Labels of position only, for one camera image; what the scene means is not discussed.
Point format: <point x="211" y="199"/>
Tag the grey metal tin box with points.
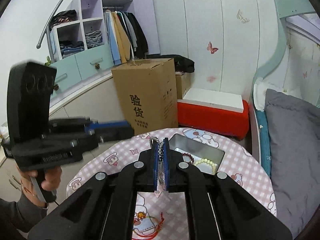
<point x="206" y="156"/>

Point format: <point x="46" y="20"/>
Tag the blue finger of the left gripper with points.
<point x="119" y="125"/>

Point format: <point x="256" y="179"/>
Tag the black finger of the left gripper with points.
<point x="107" y="134"/>

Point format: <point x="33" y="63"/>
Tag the pink checkered tablecloth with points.
<point x="166" y="217"/>

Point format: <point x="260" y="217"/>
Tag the teal bed sheet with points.
<point x="265" y="152"/>

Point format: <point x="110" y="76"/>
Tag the grey duvet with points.
<point x="293" y="127"/>

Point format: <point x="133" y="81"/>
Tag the metal stair handrail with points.
<point x="46" y="32"/>

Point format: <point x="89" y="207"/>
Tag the large cardboard box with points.
<point x="146" y="90"/>

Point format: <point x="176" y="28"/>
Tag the teal drawer cabinet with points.
<point x="81" y="67"/>

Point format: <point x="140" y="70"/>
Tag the red storage bench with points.
<point x="219" y="121"/>

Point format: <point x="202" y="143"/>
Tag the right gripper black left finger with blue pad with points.
<point x="104" y="207"/>

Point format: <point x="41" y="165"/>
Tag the silver chain jewelry pile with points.
<point x="160" y="184"/>

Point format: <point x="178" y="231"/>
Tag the purple shelf wardrobe unit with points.
<point x="91" y="12"/>

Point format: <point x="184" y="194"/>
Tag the white pillow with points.
<point x="259" y="92"/>

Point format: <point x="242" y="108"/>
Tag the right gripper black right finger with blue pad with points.
<point x="217" y="206"/>

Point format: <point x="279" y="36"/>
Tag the hanging clothes row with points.
<point x="126" y="38"/>

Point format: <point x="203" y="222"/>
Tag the white wardrobe doors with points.
<point x="228" y="40"/>

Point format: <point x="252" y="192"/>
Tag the person's dark sleeve forearm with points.
<point x="18" y="216"/>

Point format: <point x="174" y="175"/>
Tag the small cardboard box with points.
<point x="183" y="84"/>

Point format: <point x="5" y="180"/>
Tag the teal bunk bed frame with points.
<point x="288" y="53"/>

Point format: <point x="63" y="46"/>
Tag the white board on bench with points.
<point x="214" y="99"/>

